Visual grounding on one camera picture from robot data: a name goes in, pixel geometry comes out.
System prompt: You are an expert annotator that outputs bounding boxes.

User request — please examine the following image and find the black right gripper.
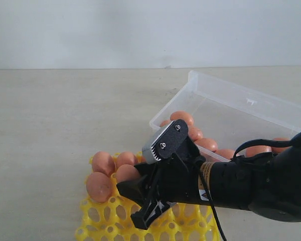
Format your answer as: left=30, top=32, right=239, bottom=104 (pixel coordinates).
left=116, top=137, right=206, bottom=230

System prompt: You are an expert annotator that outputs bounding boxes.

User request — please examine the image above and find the yellow plastic egg tray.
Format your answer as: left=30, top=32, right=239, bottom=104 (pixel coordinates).
left=74, top=152, right=221, bottom=241

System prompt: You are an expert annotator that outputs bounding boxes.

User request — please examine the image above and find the black cable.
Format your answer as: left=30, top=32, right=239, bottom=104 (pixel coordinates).
left=175, top=130, right=301, bottom=241

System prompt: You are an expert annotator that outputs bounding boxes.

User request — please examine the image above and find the clear plastic container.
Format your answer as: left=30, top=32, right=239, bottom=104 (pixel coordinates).
left=149, top=71, right=301, bottom=150

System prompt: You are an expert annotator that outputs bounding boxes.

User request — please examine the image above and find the brown egg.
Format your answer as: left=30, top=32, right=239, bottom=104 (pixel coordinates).
left=115, top=164, right=141, bottom=183
left=160, top=119, right=172, bottom=127
left=195, top=138, right=218, bottom=152
left=270, top=137, right=291, bottom=154
left=245, top=145, right=272, bottom=158
left=91, top=151, right=115, bottom=177
left=215, top=149, right=235, bottom=160
left=170, top=110, right=194, bottom=126
left=116, top=151, right=138, bottom=169
left=188, top=126, right=204, bottom=142
left=86, top=172, right=113, bottom=203

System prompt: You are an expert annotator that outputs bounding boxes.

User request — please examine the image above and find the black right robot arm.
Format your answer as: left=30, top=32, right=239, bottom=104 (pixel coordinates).
left=117, top=132, right=301, bottom=229

